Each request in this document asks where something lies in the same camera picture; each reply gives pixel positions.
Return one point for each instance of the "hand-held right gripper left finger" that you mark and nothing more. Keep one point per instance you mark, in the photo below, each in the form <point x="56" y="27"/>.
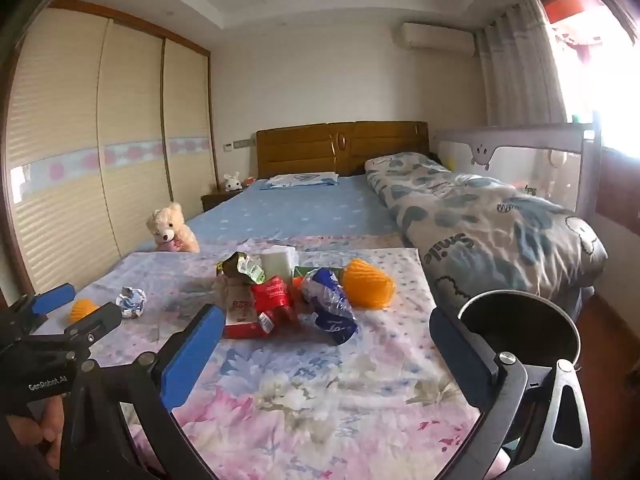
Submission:
<point x="192" y="355"/>

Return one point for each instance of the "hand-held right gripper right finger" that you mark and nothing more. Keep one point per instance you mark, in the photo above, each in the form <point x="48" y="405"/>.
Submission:
<point x="460" y="360"/>

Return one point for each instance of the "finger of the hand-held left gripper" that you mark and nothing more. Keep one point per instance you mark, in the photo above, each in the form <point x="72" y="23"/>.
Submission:
<point x="97" y="321"/>
<point x="52" y="297"/>

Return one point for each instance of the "small orange foam net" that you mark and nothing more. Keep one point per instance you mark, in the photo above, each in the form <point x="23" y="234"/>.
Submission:
<point x="84" y="310"/>

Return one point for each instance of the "white paper ball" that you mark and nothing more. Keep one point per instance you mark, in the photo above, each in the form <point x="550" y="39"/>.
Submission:
<point x="131" y="302"/>

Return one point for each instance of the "round metal bin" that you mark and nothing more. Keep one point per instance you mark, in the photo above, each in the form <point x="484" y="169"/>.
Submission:
<point x="520" y="330"/>

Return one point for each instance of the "red snack bag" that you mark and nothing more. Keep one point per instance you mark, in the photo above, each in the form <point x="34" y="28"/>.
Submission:
<point x="272" y="302"/>

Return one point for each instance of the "large orange foam net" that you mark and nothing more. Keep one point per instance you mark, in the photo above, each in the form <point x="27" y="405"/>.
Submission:
<point x="370" y="282"/>

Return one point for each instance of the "white foam block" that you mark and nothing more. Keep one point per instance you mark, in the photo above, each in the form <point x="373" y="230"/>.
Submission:
<point x="277" y="262"/>

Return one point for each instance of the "blue plastic bag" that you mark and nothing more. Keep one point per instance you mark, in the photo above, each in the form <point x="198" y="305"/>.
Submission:
<point x="330" y="305"/>

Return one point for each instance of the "person's left hand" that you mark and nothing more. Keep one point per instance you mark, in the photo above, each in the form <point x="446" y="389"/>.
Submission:
<point x="32" y="427"/>

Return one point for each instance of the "cream teddy bear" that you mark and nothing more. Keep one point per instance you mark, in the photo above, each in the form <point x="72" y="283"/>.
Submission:
<point x="167" y="227"/>

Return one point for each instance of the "floral blanket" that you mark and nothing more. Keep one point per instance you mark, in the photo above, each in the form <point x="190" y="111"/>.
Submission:
<point x="310" y="410"/>

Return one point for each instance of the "blue patterned quilt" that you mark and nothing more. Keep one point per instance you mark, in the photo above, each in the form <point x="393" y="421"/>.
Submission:
<point x="480" y="225"/>

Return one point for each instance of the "dark wooden nightstand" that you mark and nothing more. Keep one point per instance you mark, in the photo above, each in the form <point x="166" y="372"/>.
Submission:
<point x="215" y="200"/>

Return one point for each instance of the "white rabbit plush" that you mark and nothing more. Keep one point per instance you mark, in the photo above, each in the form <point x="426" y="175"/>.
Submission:
<point x="232" y="183"/>

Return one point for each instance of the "blue bed sheet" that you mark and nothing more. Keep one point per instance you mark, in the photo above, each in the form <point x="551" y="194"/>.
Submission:
<point x="300" y="210"/>

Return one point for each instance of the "beige sliding door wardrobe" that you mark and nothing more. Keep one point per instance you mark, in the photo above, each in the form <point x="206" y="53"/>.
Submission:
<point x="135" y="110"/>

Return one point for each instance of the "blue and white pillow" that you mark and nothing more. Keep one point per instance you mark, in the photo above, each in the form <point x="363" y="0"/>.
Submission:
<point x="300" y="180"/>

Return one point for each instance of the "wooden headboard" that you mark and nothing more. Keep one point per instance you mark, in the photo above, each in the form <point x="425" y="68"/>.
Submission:
<point x="300" y="150"/>

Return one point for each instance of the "wooden dresser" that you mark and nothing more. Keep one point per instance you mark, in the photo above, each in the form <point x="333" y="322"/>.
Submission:
<point x="617" y="185"/>

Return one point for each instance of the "grey curtain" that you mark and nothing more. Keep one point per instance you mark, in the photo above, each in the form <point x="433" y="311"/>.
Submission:
<point x="520" y="70"/>

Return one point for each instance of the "white air conditioner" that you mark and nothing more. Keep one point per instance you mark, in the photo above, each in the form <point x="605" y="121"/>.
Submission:
<point x="432" y="37"/>

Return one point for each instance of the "red window valance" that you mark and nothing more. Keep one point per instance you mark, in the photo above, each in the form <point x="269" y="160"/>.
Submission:
<point x="567" y="5"/>

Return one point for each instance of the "grey bed guard rail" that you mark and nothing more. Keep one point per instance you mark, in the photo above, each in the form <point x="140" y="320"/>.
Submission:
<point x="530" y="160"/>

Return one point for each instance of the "wall switch panel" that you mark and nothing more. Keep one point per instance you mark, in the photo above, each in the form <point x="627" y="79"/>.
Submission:
<point x="240" y="144"/>

